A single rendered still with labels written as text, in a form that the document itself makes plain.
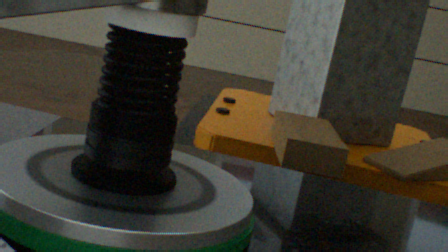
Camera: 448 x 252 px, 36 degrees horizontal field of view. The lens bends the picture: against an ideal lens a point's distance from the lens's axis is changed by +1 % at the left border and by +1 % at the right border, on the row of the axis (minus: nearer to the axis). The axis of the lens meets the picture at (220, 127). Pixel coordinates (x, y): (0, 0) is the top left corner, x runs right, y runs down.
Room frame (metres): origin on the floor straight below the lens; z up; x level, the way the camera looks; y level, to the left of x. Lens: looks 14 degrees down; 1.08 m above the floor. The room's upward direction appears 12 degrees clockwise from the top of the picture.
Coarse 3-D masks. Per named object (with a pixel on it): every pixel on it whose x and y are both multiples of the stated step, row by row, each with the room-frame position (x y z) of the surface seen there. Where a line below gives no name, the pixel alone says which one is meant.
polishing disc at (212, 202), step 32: (0, 160) 0.50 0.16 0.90; (32, 160) 0.51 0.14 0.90; (64, 160) 0.53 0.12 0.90; (192, 160) 0.60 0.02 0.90; (0, 192) 0.44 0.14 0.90; (32, 192) 0.45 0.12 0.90; (64, 192) 0.46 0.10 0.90; (96, 192) 0.47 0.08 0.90; (192, 192) 0.52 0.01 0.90; (224, 192) 0.53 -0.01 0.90; (32, 224) 0.42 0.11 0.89; (64, 224) 0.42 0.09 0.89; (96, 224) 0.42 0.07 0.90; (128, 224) 0.43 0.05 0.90; (160, 224) 0.44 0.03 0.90; (192, 224) 0.45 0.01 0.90; (224, 224) 0.46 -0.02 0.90
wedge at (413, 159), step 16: (416, 144) 1.26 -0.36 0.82; (432, 144) 1.26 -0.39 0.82; (368, 160) 1.18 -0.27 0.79; (384, 160) 1.17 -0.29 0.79; (400, 160) 1.18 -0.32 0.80; (416, 160) 1.18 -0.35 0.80; (432, 160) 1.19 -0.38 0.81; (400, 176) 1.12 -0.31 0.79; (416, 176) 1.13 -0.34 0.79; (432, 176) 1.15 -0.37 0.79
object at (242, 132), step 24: (240, 96) 1.56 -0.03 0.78; (264, 96) 1.62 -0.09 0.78; (216, 120) 1.27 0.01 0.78; (240, 120) 1.31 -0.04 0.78; (264, 120) 1.36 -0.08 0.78; (216, 144) 1.16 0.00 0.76; (240, 144) 1.16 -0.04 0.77; (264, 144) 1.17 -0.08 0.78; (360, 144) 1.32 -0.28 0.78; (408, 144) 1.41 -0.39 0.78; (360, 168) 1.15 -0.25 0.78; (408, 192) 1.14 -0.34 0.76; (432, 192) 1.14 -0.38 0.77
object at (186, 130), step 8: (208, 96) 1.68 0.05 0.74; (216, 96) 1.70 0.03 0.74; (200, 104) 1.57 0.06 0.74; (208, 104) 1.59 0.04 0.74; (192, 112) 1.47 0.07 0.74; (200, 112) 1.49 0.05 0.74; (184, 120) 1.39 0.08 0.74; (192, 120) 1.40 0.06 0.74; (200, 120) 1.41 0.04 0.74; (176, 128) 1.32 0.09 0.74; (184, 128) 1.32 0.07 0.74; (192, 128) 1.33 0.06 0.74; (176, 136) 1.25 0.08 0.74; (184, 136) 1.26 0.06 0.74; (192, 136) 1.27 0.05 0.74; (184, 144) 1.21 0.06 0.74; (192, 144) 1.22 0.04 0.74
